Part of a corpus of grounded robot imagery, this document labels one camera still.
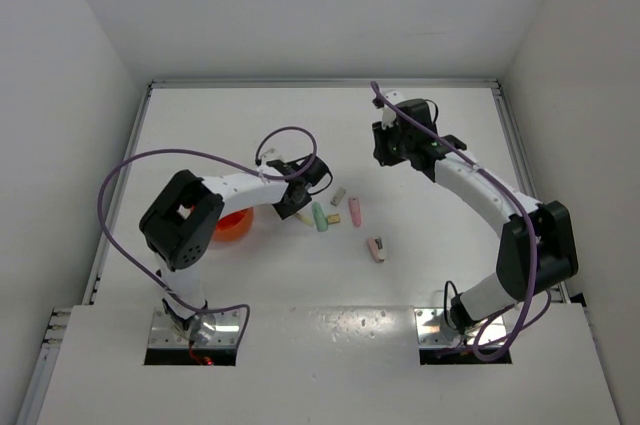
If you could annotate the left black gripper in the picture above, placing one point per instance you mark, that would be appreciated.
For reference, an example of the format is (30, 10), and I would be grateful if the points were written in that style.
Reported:
(284, 210)

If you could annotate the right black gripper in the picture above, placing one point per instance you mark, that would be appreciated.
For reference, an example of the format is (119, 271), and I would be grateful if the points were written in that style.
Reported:
(381, 152)

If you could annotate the beige pencil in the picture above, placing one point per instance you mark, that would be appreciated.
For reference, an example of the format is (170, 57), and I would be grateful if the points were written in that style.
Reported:
(304, 219)

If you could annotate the green highlighter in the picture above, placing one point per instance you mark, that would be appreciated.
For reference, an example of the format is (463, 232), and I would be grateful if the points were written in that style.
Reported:
(320, 218)

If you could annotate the pink correction tape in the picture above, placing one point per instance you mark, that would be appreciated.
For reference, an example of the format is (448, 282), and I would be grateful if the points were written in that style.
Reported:
(355, 211)

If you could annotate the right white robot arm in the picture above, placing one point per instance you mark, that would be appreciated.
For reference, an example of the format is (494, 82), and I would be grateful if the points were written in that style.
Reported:
(536, 241)

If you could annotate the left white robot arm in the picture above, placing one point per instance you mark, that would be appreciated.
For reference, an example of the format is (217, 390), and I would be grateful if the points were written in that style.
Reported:
(181, 221)

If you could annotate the grey eraser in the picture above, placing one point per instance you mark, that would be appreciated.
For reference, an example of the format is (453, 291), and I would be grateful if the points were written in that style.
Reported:
(338, 196)

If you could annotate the orange round organizer container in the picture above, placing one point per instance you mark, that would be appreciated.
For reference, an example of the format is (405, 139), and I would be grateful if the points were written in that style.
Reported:
(234, 226)

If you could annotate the pink mini stapler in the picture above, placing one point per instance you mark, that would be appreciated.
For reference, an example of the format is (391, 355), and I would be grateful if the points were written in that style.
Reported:
(377, 248)

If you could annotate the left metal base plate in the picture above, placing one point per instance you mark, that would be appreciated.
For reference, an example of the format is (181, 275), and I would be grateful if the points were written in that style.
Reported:
(217, 332)

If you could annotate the metal base plate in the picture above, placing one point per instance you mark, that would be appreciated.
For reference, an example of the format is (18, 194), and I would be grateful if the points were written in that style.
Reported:
(217, 332)
(434, 333)

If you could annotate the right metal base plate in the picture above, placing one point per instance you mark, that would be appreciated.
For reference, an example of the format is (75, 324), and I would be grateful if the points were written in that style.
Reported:
(434, 333)

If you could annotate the aluminium frame rail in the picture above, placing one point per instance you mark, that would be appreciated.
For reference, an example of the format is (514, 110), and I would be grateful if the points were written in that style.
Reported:
(332, 335)

